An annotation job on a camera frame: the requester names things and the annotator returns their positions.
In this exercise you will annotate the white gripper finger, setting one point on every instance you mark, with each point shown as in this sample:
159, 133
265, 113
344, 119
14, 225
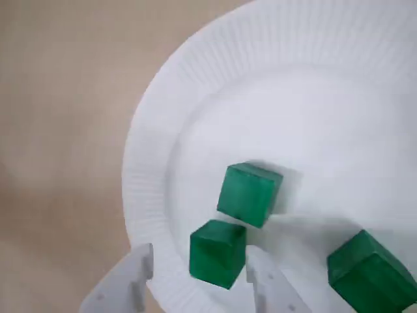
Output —
273, 290
120, 287

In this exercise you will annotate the white paper plate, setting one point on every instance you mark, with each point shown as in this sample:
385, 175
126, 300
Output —
293, 114

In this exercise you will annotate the green cube block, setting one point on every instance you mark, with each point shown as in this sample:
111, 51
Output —
365, 277
247, 195
215, 254

